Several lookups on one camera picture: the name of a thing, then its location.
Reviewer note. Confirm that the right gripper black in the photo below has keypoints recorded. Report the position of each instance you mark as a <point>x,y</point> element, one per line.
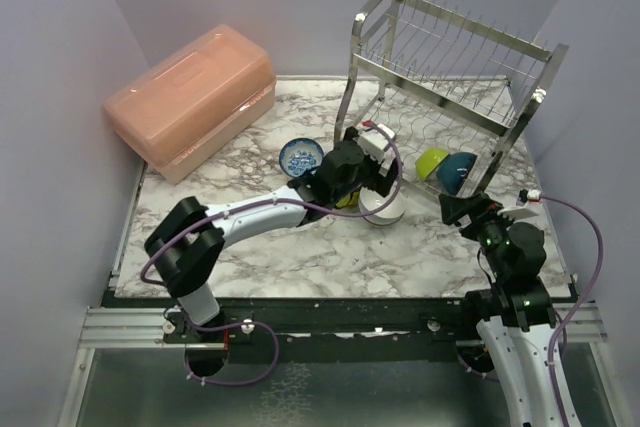
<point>454,207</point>

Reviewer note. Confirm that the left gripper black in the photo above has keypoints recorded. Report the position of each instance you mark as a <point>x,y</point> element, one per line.
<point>376,181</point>

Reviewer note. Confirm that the dark teal beige bowl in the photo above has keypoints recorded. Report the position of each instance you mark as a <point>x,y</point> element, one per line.
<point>453,171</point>

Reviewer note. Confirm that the lime green white bowl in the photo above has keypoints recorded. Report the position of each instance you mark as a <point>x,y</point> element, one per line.
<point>429,161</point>

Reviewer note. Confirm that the stainless steel dish rack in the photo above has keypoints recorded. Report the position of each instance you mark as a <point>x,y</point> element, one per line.
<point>441,78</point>

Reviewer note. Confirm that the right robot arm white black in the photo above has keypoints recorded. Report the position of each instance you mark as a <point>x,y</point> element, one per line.
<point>515,317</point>

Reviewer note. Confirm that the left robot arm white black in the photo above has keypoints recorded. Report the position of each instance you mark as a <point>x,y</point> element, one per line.
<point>185,246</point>

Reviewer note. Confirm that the yellow-green bottom bowl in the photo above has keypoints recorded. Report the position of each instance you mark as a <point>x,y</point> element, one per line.
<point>349,200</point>

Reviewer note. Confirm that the blue white patterned bowl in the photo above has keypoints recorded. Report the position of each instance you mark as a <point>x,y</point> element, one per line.
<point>299,156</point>

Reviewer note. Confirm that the white grey bottom bowl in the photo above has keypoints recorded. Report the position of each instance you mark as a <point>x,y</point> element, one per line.
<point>381,211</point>

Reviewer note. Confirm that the pink plastic storage box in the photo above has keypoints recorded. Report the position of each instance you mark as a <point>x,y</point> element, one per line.
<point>189,106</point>

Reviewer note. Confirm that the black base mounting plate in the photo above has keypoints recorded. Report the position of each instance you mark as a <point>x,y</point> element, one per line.
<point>333,330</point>

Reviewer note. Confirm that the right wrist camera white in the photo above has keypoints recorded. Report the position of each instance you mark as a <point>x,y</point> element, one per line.
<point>527,206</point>

